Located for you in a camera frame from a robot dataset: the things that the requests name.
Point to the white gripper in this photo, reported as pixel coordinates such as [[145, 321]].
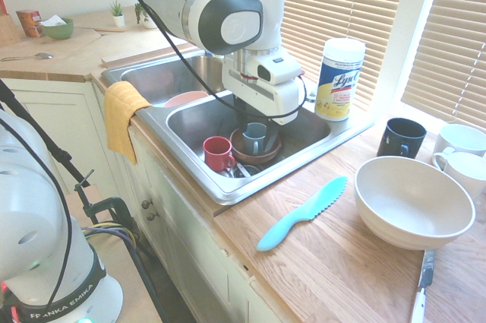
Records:
[[281, 100]]

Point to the teal plastic serrated knife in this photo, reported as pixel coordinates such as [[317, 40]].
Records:
[[303, 211]]

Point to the metal sink drain strainer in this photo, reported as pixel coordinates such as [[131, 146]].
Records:
[[252, 169]]

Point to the stainless steel double sink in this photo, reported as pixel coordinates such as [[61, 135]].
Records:
[[303, 129]]

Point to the pink plate in sink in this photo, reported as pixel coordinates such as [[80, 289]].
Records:
[[186, 99]]

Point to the grey blue cup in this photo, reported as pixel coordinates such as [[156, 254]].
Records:
[[251, 140]]

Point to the brown ceramic bowl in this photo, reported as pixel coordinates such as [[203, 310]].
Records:
[[247, 156]]

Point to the red mug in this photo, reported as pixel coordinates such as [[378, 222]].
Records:
[[216, 154]]

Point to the Lysol wipes canister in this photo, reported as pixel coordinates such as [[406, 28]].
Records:
[[338, 83]]

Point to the round cabinet knob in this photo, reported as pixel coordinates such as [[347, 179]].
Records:
[[146, 204], [152, 217]]

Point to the yellow dish towel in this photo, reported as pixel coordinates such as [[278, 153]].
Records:
[[119, 118]]

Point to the cream kitchen cabinet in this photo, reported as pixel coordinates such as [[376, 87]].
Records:
[[190, 247]]

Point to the wide beige window blind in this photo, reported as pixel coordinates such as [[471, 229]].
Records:
[[334, 4]]

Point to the black mug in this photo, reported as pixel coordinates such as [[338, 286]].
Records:
[[398, 140]]

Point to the trailing plant white pot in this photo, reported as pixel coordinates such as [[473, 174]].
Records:
[[148, 22]]

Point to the green black clamp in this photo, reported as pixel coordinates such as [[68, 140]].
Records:
[[110, 209]]

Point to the large cream bowl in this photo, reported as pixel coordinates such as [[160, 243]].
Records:
[[410, 201]]

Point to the small plant white pot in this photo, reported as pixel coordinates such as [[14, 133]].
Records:
[[118, 19]]

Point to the white mug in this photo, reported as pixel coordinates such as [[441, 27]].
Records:
[[459, 140], [467, 175]]

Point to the narrow beige window blind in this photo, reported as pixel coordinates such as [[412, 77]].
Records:
[[452, 53]]

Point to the green bowl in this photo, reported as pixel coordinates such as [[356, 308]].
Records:
[[59, 31]]

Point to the white paper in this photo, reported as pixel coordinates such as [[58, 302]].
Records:
[[53, 21]]

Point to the metal spoon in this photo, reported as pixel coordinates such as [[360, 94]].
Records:
[[26, 57]]

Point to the orange box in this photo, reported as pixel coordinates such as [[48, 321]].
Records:
[[28, 23]]

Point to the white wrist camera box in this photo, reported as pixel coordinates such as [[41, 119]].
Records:
[[281, 68]]

